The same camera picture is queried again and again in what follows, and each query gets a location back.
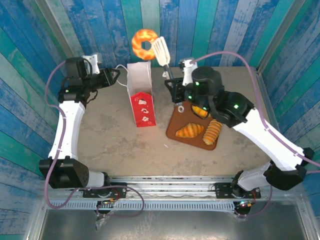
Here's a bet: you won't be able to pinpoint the aluminium table side rail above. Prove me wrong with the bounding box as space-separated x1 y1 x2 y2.
256 67 281 131

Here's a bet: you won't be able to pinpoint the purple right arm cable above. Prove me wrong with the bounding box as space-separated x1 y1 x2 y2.
191 51 320 218

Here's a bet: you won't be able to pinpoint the aluminium corner post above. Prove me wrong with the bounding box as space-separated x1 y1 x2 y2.
256 0 310 75
34 0 83 76

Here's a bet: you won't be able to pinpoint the fake croissant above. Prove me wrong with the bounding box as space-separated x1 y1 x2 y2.
175 122 205 139

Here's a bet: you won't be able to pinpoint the clear plastic wrapper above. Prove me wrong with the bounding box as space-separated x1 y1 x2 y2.
94 212 113 231

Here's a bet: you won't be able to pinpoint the ring-shaped fake bread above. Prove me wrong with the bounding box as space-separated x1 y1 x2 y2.
131 28 159 61

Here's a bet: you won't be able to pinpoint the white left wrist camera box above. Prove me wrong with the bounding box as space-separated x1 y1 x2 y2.
82 52 102 75

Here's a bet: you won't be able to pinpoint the thin black left wrist wire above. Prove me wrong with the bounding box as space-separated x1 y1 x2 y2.
86 89 99 103

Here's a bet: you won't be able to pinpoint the red and white paper bag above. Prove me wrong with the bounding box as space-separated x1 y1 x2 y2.
115 60 157 128

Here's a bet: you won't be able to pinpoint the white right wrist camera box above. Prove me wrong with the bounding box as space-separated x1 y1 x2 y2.
178 58 198 87

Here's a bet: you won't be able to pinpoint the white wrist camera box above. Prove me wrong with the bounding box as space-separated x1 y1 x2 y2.
82 52 102 75
178 58 198 87

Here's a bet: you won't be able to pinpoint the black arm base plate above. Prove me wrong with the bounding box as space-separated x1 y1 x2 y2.
214 182 261 200
83 182 128 200

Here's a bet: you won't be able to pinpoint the round fake bread bun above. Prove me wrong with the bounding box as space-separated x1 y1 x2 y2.
191 104 210 119

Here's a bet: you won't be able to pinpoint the white slotted kitchen tongs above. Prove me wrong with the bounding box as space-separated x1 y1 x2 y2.
152 36 186 113

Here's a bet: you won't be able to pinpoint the brown cutting board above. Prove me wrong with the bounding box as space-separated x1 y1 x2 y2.
166 99 218 151

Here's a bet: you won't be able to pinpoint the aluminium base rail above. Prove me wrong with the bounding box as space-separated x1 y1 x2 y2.
37 174 305 202

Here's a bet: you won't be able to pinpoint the spiral fake bread roll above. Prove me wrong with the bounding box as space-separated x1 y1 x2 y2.
202 119 223 146

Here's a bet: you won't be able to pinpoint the slotted grey cable duct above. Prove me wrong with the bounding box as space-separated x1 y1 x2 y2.
49 200 236 213

